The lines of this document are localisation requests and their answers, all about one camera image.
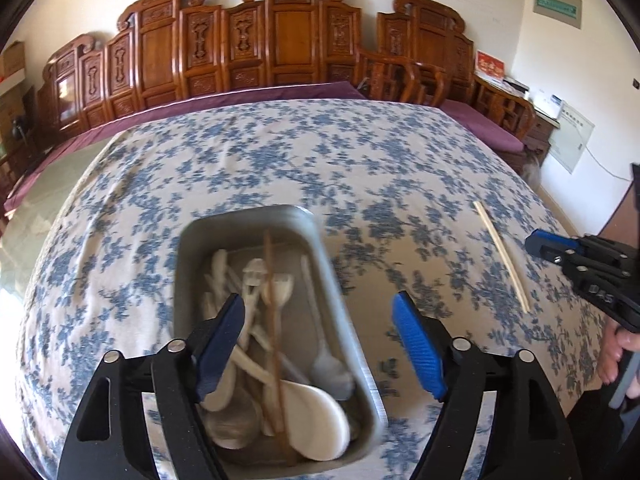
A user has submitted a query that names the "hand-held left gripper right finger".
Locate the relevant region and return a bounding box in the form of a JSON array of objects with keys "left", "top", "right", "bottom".
[{"left": 391, "top": 291, "right": 583, "bottom": 480}]

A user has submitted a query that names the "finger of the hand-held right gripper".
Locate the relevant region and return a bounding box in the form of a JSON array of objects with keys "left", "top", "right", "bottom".
[{"left": 525, "top": 229, "right": 592, "bottom": 274}]

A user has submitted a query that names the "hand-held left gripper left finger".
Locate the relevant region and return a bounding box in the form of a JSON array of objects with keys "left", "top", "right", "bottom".
[{"left": 56, "top": 292, "right": 247, "bottom": 480}]

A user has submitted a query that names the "light bamboo chopstick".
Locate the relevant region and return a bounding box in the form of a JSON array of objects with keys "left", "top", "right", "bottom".
[{"left": 472, "top": 201, "right": 531, "bottom": 313}]

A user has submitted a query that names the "brown wooden chopstick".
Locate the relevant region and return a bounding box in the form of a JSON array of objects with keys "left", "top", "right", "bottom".
[{"left": 262, "top": 230, "right": 297, "bottom": 466}]

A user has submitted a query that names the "silver metal spoon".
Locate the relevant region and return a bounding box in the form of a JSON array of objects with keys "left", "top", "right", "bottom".
[{"left": 206, "top": 392, "right": 265, "bottom": 450}]

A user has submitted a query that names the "white spoon with hooked handle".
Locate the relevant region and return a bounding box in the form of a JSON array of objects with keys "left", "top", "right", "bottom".
[{"left": 235, "top": 258, "right": 268, "bottom": 356}]

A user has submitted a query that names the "small white ceramic spoon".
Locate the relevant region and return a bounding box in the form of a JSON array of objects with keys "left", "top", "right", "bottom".
[{"left": 269, "top": 271, "right": 295, "bottom": 313}]

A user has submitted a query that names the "grey metal tray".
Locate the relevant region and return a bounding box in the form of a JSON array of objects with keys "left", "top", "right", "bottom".
[{"left": 172, "top": 204, "right": 387, "bottom": 467}]

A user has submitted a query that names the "white rice paddle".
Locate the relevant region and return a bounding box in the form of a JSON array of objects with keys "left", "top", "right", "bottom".
[{"left": 279, "top": 379, "right": 352, "bottom": 462}]

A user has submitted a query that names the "person's right hand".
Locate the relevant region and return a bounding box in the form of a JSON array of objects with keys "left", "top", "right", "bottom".
[{"left": 597, "top": 321, "right": 640, "bottom": 387}]

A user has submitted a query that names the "stack of papers and boxes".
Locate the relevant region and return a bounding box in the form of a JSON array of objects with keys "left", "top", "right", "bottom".
[{"left": 501, "top": 76, "right": 562, "bottom": 122}]

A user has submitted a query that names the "blue floral tablecloth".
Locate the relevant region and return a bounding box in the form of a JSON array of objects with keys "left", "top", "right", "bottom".
[{"left": 14, "top": 96, "right": 610, "bottom": 480}]

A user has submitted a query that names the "carved wooden armchair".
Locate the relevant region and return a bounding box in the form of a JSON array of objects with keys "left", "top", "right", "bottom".
[{"left": 356, "top": 46, "right": 449, "bottom": 109}]

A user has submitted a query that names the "small carved wooden screen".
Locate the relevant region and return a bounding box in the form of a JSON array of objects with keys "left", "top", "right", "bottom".
[{"left": 376, "top": 0, "right": 477, "bottom": 106}]

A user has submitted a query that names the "grey wall cable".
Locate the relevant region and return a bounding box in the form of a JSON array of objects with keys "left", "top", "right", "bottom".
[{"left": 584, "top": 144, "right": 634, "bottom": 182}]

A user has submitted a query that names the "white wall panel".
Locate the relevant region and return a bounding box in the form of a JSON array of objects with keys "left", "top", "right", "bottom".
[{"left": 546, "top": 109, "right": 597, "bottom": 176}]

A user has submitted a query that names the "green wall sign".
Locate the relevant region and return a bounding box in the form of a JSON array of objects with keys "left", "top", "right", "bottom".
[{"left": 531, "top": 0, "right": 584, "bottom": 31}]

